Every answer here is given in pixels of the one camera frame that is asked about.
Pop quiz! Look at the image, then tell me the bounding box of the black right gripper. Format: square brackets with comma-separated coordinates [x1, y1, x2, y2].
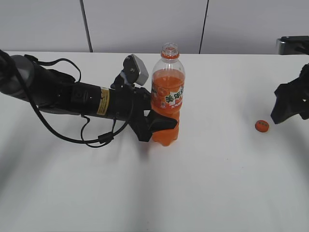
[271, 64, 309, 124]

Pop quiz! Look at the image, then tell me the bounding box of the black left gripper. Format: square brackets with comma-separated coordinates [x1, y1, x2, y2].
[109, 75, 178, 142]

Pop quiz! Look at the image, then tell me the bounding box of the orange bottle cap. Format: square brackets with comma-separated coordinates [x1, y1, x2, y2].
[254, 120, 269, 133]

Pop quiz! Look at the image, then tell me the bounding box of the orange soda plastic bottle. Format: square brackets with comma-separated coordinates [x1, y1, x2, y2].
[151, 42, 186, 147]

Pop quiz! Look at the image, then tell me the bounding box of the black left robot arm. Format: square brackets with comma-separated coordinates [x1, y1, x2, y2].
[0, 52, 177, 147]

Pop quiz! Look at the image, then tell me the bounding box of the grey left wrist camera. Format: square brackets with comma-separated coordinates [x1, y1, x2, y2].
[121, 54, 149, 86]

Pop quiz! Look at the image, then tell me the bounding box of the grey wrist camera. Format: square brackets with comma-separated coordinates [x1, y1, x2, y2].
[276, 36, 309, 55]
[121, 54, 149, 86]

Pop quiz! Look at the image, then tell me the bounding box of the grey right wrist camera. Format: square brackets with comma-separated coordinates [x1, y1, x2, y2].
[276, 36, 309, 55]

